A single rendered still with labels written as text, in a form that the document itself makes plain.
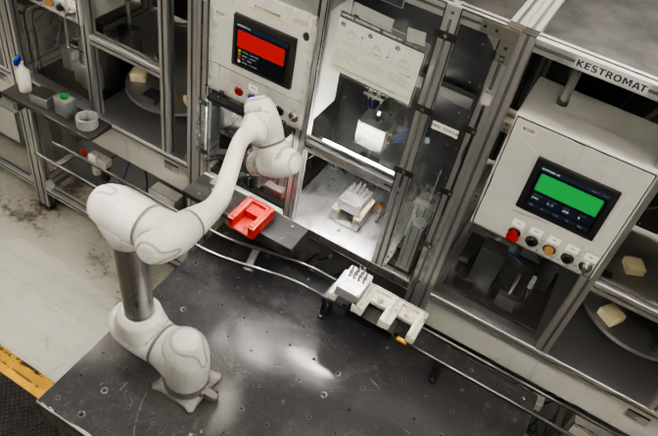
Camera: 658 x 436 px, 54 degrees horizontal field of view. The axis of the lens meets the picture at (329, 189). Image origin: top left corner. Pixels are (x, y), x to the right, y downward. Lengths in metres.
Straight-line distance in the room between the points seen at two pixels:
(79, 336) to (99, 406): 1.03
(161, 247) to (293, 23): 0.86
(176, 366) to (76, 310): 1.37
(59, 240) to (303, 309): 1.67
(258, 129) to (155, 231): 0.53
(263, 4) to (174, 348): 1.16
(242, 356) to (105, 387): 0.49
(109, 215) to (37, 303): 1.78
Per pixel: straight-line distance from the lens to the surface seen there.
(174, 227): 1.81
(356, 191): 2.69
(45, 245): 3.86
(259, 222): 2.58
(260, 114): 2.14
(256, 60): 2.31
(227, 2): 2.32
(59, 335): 3.48
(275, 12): 2.21
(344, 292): 2.47
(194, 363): 2.25
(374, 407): 2.51
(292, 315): 2.66
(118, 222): 1.86
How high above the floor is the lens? 2.83
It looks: 42 degrees down
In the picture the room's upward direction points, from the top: 12 degrees clockwise
